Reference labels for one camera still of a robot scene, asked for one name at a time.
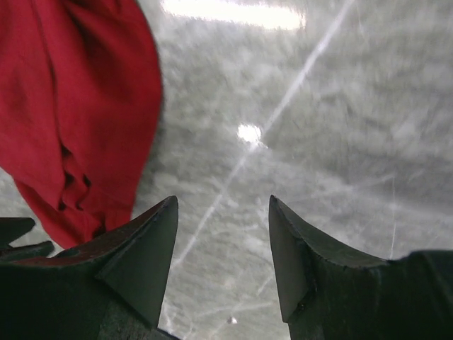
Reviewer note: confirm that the red t-shirt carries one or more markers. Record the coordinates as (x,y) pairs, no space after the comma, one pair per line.
(81,95)

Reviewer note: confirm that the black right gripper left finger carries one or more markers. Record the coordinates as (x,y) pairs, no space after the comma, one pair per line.
(111,287)

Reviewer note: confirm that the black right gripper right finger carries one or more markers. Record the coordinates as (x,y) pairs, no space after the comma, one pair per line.
(329,290)

